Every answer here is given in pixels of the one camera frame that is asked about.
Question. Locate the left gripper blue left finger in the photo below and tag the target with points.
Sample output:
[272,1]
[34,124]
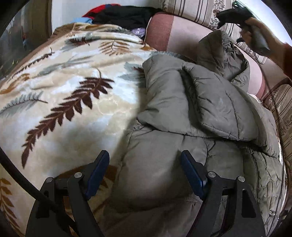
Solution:
[81,187]

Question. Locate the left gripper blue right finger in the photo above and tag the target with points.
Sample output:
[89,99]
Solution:
[208,189]

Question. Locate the olive quilted hooded jacket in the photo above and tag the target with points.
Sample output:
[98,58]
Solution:
[202,107]

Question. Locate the pile of dark clothes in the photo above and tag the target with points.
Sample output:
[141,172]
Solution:
[132,18]

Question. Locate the person right hand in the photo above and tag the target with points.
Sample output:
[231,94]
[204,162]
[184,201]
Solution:
[276,46]

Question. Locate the striped floral back cushion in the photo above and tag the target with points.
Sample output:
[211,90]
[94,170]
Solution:
[203,13]

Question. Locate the pink bolster cushion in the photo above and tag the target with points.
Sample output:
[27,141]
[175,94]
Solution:
[166,32]

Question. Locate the leaf pattern beige blanket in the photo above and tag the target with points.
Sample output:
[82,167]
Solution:
[69,99]

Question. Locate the striped floral side cushion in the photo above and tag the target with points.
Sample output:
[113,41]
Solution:
[279,103]

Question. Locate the dark wooden glass door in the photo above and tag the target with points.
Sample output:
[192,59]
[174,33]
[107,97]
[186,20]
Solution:
[29,28]

